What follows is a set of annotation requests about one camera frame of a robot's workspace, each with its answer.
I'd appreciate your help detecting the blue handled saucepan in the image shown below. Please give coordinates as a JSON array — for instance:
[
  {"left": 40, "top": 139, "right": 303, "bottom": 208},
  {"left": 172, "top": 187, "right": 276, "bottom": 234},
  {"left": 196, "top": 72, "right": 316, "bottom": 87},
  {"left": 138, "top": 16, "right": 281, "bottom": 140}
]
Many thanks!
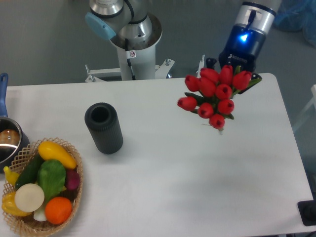
[{"left": 0, "top": 73, "right": 29, "bottom": 173}]

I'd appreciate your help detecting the woven wicker basket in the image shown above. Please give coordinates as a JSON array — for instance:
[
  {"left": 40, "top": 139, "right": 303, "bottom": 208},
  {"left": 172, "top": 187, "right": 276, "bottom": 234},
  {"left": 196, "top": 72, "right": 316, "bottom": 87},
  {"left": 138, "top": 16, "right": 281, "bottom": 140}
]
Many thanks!
[{"left": 2, "top": 138, "right": 83, "bottom": 237}]

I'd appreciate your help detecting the red tulip bouquet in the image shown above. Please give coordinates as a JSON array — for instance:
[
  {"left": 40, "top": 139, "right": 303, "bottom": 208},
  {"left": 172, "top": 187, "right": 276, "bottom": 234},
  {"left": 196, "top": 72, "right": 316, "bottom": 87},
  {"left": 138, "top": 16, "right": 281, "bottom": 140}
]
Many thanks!
[{"left": 177, "top": 65, "right": 253, "bottom": 132}]

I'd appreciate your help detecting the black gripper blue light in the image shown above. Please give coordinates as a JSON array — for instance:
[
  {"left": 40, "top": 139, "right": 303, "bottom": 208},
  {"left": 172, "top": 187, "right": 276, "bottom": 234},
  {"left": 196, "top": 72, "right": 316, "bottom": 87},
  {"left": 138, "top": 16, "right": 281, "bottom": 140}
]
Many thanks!
[{"left": 205, "top": 25, "right": 266, "bottom": 94}]

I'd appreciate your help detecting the yellow bell pepper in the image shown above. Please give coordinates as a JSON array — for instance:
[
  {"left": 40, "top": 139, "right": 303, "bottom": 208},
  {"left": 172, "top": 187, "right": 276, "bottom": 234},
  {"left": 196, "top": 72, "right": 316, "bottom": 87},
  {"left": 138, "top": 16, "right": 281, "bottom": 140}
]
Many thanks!
[{"left": 1, "top": 191, "right": 31, "bottom": 217}]

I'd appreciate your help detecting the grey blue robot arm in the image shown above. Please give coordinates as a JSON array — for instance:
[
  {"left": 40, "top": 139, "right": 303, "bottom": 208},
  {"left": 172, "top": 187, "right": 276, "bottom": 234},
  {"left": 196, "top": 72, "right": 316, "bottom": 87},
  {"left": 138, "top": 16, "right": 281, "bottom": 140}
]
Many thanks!
[{"left": 85, "top": 0, "right": 281, "bottom": 80}]

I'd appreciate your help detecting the yellow squash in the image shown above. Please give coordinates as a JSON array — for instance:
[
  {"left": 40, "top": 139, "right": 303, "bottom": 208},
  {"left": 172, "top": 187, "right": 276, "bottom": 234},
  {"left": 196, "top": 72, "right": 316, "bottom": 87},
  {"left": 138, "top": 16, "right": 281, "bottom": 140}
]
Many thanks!
[{"left": 38, "top": 141, "right": 77, "bottom": 169}]

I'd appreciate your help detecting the purple red radish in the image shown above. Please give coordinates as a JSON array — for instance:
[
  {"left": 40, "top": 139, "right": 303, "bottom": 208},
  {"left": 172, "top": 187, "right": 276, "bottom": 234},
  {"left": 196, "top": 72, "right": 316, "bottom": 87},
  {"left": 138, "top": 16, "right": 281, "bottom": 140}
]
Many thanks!
[{"left": 65, "top": 170, "right": 80, "bottom": 190}]

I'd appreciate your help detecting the orange fruit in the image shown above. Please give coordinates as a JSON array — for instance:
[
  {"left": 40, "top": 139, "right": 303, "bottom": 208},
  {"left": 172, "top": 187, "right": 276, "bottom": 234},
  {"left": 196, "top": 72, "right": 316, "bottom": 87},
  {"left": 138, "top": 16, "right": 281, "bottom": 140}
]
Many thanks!
[{"left": 45, "top": 197, "right": 72, "bottom": 225}]

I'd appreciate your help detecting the dark grey ribbed vase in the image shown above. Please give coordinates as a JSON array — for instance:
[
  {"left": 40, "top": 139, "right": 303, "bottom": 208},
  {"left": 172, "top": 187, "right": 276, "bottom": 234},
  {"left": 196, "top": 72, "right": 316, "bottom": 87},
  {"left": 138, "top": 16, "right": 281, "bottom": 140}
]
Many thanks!
[{"left": 84, "top": 103, "right": 123, "bottom": 155}]

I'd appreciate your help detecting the blue plastic bag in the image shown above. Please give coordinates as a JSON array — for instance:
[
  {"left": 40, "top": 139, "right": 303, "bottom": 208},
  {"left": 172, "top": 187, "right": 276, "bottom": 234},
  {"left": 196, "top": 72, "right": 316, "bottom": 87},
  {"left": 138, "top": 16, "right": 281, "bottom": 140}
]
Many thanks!
[{"left": 274, "top": 0, "right": 316, "bottom": 47}]

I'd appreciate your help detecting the black device at table edge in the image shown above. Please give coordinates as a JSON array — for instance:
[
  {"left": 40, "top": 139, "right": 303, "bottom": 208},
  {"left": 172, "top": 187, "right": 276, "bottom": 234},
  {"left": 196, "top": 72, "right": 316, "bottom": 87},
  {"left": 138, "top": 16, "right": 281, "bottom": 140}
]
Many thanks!
[{"left": 297, "top": 200, "right": 316, "bottom": 226}]

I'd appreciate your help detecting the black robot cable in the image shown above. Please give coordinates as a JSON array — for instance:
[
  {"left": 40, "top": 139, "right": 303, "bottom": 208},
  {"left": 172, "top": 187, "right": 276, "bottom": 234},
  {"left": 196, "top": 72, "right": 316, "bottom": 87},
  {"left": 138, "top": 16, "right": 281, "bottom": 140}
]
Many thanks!
[{"left": 124, "top": 38, "right": 137, "bottom": 80}]

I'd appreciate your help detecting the dark green cucumber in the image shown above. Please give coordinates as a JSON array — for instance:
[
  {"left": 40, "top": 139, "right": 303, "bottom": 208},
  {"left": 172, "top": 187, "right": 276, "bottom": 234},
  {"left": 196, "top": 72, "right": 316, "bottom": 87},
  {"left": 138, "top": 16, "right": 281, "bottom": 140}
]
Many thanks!
[{"left": 15, "top": 154, "right": 44, "bottom": 189}]

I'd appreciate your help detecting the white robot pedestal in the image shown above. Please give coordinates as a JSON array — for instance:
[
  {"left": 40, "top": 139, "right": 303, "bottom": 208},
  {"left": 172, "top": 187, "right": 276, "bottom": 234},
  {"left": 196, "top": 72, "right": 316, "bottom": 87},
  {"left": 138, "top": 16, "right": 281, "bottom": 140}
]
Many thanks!
[{"left": 85, "top": 45, "right": 175, "bottom": 82}]

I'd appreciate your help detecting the green lettuce leaf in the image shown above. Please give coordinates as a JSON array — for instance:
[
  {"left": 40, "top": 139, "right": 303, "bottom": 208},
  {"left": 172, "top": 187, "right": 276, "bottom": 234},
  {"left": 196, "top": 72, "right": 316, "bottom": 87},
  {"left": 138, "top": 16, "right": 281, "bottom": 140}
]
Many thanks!
[{"left": 37, "top": 159, "right": 66, "bottom": 204}]

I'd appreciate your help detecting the white leek stalk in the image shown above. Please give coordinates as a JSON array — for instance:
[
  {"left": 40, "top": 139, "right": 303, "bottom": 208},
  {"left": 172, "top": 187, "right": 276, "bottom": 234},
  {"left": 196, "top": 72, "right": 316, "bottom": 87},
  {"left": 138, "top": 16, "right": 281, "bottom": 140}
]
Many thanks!
[{"left": 33, "top": 203, "right": 47, "bottom": 222}]

